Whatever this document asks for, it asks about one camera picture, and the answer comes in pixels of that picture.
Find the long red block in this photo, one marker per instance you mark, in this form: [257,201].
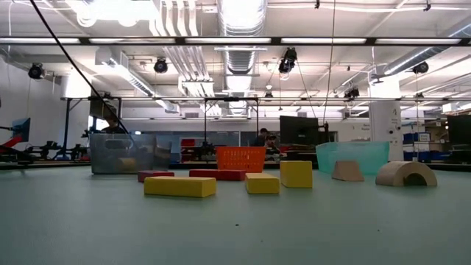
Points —
[217,174]

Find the long yellow block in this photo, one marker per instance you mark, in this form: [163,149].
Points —
[262,186]

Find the yellow arch block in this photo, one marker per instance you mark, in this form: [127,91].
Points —
[296,174]

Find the yellow rectangular block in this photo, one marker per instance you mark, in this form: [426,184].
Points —
[180,187]

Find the small red block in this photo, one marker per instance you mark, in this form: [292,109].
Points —
[154,173]

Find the natural wood wedge block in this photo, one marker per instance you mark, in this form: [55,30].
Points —
[347,172]

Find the natural wood arch block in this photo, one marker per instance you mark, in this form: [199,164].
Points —
[390,176]

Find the orange plastic basket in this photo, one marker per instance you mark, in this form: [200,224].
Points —
[241,158]

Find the person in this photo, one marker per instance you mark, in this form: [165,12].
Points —
[262,138]
[272,143]
[112,129]

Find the red crate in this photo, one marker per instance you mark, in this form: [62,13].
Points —
[187,143]

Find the black monitor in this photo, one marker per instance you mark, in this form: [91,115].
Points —
[298,130]
[460,129]

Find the black overhead light bar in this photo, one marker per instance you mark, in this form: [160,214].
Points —
[228,40]

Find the teal translucent bin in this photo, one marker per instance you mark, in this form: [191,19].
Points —
[353,152]

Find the grey translucent bin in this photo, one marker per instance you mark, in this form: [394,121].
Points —
[106,162]

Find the white round pillar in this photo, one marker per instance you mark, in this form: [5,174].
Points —
[384,121]

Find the blue storage bins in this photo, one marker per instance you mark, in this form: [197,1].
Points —
[416,147]

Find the silver ventilation duct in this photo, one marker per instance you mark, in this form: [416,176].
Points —
[241,59]

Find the black ceiling-hung camera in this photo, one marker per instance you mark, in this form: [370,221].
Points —
[287,60]
[36,71]
[160,66]
[351,93]
[420,67]

